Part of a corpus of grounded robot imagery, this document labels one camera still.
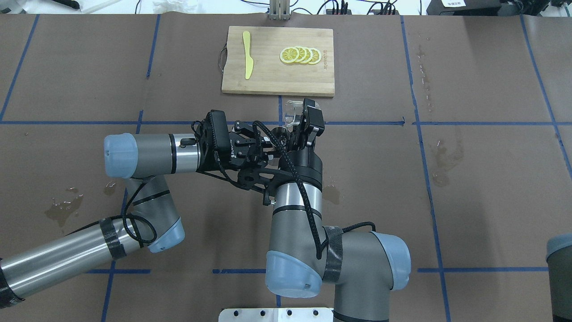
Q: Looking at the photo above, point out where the lemon slice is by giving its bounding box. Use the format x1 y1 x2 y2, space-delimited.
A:
301 48 313 64
308 48 322 65
279 47 300 64
295 46 309 63

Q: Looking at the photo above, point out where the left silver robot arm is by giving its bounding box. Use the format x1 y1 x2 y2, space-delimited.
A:
1 124 276 322

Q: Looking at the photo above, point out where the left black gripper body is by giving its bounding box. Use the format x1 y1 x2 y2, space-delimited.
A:
197 121 241 173

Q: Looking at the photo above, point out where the yellow plastic knife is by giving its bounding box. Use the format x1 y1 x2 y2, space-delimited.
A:
242 30 255 80

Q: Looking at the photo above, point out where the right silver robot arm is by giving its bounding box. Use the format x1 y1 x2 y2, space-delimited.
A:
265 126 411 322

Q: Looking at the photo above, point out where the clear glass cup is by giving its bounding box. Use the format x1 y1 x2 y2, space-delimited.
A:
282 98 325 134

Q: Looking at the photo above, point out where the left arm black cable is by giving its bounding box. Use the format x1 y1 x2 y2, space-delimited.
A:
122 120 249 249

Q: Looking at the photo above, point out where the black box on desk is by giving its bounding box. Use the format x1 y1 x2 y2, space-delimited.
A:
426 0 507 16

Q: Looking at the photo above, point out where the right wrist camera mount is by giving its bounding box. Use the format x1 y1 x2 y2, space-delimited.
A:
238 120 324 205

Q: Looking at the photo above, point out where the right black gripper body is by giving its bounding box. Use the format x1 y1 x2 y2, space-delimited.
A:
285 147 323 190

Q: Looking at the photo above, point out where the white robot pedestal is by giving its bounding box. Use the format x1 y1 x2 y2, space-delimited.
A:
218 307 334 322

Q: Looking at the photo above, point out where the crumpled white tissue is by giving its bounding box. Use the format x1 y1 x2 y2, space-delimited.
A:
152 0 200 14

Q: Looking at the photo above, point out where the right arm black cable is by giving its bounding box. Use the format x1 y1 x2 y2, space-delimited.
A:
253 120 377 261

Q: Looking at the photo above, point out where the aluminium frame post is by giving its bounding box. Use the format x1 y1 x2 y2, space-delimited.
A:
268 0 291 21

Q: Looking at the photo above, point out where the steel jigger measuring cup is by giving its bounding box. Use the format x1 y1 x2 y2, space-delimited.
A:
270 126 290 148

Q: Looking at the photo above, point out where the wooden cutting board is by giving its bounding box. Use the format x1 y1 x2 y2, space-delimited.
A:
221 26 335 97

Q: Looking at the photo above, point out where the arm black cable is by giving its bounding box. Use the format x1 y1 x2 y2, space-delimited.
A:
253 120 377 261
122 120 249 249

